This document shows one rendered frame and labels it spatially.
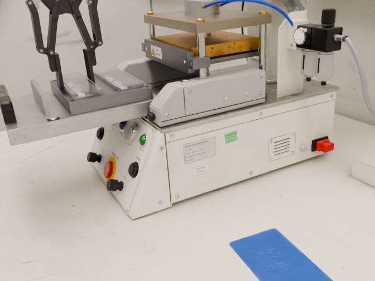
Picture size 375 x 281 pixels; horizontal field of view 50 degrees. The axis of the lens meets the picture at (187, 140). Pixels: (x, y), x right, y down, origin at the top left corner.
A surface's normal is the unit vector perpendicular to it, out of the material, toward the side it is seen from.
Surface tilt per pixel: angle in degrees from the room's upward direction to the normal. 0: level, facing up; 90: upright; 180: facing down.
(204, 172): 90
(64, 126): 90
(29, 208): 0
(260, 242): 0
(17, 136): 90
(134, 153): 65
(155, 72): 90
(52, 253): 0
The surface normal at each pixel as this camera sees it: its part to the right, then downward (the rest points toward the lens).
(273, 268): -0.06, -0.92
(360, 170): -0.87, 0.24
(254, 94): 0.46, 0.33
